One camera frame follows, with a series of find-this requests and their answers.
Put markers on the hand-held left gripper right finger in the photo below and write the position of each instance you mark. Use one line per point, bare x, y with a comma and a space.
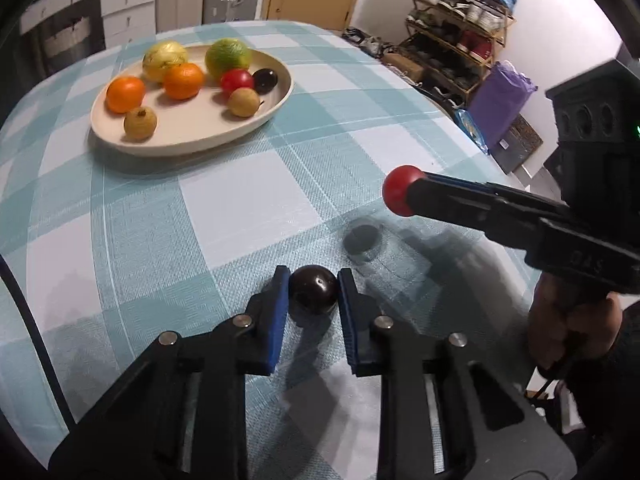
350, 325

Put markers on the red tomato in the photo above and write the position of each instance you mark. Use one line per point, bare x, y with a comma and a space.
400, 190
237, 81

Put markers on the small orange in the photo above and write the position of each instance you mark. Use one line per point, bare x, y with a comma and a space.
125, 94

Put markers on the teal checked tablecloth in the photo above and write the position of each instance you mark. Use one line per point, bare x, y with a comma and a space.
225, 210

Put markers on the pile of shoes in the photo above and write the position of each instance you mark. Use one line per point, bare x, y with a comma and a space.
370, 42

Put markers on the large orange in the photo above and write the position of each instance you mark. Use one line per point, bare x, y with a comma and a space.
184, 81

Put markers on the white drawer cabinet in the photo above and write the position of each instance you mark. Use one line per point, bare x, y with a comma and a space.
120, 5

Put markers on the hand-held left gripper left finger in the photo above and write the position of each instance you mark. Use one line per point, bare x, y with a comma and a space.
277, 320

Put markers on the person's right hand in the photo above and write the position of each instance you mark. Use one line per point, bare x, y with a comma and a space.
550, 330

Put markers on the dark patterned box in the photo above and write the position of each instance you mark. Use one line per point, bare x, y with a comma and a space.
520, 142

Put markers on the blue packet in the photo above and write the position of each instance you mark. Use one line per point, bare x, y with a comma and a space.
470, 127

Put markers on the cream oval plate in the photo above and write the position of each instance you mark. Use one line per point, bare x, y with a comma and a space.
200, 125

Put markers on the yellow round fruit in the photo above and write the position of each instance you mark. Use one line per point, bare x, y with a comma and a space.
162, 60

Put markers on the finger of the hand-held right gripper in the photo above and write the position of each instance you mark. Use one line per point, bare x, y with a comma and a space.
490, 190
475, 212

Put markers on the small tan round fruit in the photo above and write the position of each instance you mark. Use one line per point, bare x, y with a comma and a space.
140, 124
244, 102

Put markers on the dark plum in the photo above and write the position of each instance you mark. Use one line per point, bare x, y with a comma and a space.
265, 80
312, 290

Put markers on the person's right forearm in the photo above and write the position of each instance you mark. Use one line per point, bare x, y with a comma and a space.
605, 390

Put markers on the green orange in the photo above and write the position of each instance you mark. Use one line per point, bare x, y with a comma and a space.
227, 57

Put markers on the purple bag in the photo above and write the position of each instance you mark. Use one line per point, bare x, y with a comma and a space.
500, 102

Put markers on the wooden shoe rack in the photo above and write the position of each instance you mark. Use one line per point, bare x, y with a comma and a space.
450, 35

